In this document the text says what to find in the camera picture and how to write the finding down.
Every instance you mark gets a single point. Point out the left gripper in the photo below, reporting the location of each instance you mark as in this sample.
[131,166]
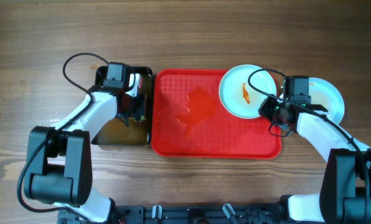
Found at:
[139,110]

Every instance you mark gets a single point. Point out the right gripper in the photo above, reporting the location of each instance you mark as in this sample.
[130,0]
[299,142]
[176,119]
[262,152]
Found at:
[264,110]

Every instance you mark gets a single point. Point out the white plate front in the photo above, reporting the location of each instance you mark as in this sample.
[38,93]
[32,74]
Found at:
[325,94]

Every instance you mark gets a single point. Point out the white plate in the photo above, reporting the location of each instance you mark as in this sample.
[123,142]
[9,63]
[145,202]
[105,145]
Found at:
[237,95]
[325,94]

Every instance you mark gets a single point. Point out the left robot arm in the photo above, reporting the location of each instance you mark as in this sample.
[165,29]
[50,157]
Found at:
[58,169]

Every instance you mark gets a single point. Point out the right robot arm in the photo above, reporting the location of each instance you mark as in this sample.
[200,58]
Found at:
[313,108]

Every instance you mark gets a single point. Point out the black water tray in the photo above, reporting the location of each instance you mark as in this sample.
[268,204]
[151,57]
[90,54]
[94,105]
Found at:
[119,131]

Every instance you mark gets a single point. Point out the red plastic tray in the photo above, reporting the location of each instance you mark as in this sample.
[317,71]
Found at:
[190,121]

